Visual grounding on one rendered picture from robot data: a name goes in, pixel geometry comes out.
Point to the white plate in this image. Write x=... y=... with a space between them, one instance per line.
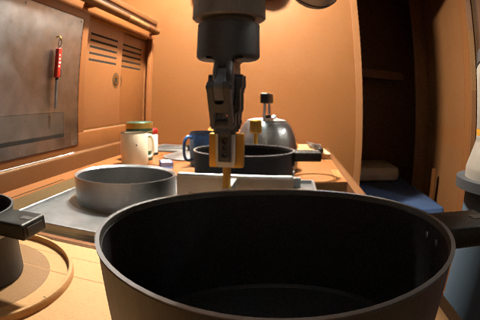
x=176 y=155

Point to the small dark grey tool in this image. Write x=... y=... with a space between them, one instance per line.
x=315 y=146

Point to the grey steel stove body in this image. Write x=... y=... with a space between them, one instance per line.
x=60 y=211

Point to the wooden shelf alcove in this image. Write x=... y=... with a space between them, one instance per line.
x=386 y=84

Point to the steel kettle with black knob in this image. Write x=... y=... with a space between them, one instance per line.
x=273 y=131

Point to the red gas lighter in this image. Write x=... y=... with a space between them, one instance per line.
x=57 y=63

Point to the cream cushion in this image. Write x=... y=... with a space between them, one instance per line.
x=379 y=170

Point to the green lidded tin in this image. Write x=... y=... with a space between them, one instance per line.
x=139 y=126

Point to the large black saucepan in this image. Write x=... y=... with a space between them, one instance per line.
x=277 y=256

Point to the small purple cube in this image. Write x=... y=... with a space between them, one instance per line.
x=166 y=163

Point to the red and white small bottle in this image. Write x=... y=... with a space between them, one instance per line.
x=155 y=140

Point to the blue mug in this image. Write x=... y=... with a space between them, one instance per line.
x=193 y=144

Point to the medium black saucepan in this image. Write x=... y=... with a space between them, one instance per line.
x=262 y=161

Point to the yellow and white bolt block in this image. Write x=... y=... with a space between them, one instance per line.
x=238 y=149

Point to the grey mat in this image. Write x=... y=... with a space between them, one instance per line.
x=170 y=147

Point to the yellow bolt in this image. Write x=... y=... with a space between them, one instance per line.
x=226 y=178

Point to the white mug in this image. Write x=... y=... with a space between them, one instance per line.
x=135 y=148

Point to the wooden board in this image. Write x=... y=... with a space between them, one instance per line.
x=327 y=153

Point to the blue berth cushion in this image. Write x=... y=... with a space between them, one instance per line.
x=401 y=194

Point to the wooden louvred cupboard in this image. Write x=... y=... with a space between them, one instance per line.
x=112 y=91

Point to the white clamp bar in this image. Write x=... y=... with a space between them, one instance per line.
x=258 y=181

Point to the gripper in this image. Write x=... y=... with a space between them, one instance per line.
x=228 y=41

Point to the steel wall panel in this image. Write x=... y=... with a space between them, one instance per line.
x=33 y=73

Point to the small black saucepan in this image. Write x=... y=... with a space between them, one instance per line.
x=9 y=256

